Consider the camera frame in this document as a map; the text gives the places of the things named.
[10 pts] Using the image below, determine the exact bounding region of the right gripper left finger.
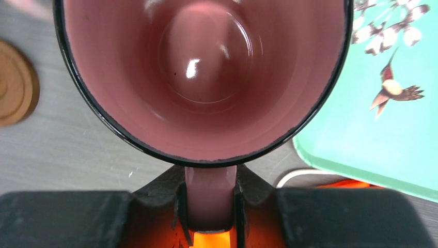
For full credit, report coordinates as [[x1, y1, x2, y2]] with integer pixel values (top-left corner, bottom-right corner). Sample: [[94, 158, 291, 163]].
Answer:
[[1, 166, 187, 247]]

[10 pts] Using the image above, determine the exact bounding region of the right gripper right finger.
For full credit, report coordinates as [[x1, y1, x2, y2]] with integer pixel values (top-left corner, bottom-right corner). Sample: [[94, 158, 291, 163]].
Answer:
[[235, 165, 435, 247]]

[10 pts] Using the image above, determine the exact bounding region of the pink floral mug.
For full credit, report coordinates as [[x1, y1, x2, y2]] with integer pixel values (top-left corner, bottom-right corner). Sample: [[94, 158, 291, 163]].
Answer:
[[53, 1, 354, 231]]

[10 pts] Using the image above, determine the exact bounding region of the brown wooden coaster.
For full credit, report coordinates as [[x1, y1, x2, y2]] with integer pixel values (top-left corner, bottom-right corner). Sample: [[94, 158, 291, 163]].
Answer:
[[1, 40, 40, 127]]

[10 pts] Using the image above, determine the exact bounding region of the orange cloth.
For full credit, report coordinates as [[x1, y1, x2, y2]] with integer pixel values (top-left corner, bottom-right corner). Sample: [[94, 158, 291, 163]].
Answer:
[[189, 179, 383, 248]]

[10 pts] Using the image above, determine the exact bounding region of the green floral tray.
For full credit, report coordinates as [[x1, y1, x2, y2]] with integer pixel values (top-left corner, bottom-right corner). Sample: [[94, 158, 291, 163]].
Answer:
[[293, 1, 437, 201]]

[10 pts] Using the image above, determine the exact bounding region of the white cord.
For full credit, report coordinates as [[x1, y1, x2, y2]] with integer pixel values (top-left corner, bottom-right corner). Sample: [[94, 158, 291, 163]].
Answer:
[[275, 168, 338, 189]]

